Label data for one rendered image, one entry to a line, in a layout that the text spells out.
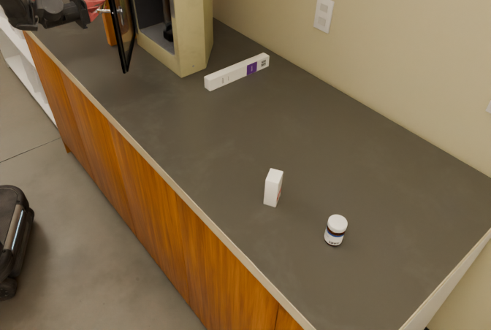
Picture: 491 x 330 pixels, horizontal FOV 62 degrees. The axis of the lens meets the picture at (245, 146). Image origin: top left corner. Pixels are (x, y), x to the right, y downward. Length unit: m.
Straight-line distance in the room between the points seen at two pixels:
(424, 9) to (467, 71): 0.21
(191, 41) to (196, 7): 0.12
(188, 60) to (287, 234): 0.77
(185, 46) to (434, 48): 0.79
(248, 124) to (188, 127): 0.19
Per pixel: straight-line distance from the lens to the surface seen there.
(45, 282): 2.18
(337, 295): 0.94
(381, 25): 1.36
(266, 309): 1.13
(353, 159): 1.22
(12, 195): 2.26
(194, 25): 1.46
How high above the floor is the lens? 1.75
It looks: 42 degrees down
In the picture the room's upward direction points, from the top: 2 degrees clockwise
